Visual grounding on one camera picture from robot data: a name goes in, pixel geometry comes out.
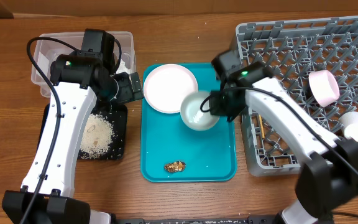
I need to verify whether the white napkin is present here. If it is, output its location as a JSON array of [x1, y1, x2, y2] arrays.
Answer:
[[116, 60, 131, 74]]

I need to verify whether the wooden chopstick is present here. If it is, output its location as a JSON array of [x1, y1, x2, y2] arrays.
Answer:
[[258, 114, 265, 139]]

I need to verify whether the grey bowl with rice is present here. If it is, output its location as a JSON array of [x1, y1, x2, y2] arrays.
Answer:
[[180, 91, 219, 131]]

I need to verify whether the white round plate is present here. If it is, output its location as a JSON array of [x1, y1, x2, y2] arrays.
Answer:
[[144, 64, 198, 114]]

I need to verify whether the brown food scrap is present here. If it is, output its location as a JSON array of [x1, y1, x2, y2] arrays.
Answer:
[[164, 161, 186, 173]]

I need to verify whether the pink bowl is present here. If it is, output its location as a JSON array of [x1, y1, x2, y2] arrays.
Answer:
[[308, 70, 340, 107]]

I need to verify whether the white paper cup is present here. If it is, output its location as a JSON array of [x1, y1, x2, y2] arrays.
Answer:
[[339, 111, 358, 142]]

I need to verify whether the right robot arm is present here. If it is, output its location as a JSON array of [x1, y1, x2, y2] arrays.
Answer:
[[206, 50, 358, 223]]

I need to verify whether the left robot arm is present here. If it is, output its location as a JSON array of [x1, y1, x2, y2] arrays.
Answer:
[[2, 29, 144, 223]]

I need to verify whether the grey dishwasher rack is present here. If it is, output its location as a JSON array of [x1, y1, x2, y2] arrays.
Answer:
[[229, 14, 358, 177]]

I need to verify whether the black tray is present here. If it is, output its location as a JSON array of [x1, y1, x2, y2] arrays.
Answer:
[[39, 102, 129, 161]]

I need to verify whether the pile of white rice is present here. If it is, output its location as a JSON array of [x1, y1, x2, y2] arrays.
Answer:
[[79, 114, 115, 159]]

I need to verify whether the clear plastic bin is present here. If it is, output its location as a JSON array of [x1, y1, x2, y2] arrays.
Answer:
[[31, 31, 136, 98]]

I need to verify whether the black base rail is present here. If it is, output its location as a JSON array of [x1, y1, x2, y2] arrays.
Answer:
[[113, 215, 276, 224]]

